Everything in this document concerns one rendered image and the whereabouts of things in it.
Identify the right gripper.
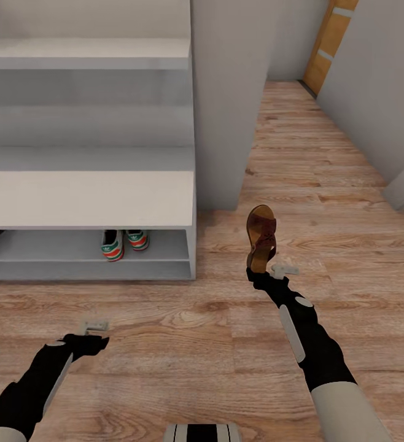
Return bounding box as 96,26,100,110
246,267,290,298

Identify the gym shoe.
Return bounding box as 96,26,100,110
102,229,150,262
126,231,150,251

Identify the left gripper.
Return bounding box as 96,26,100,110
64,333,109,358

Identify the robot trunk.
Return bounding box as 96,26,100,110
162,424,242,442

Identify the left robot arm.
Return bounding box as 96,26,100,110
0,319,110,442

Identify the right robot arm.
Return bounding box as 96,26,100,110
246,264,394,442

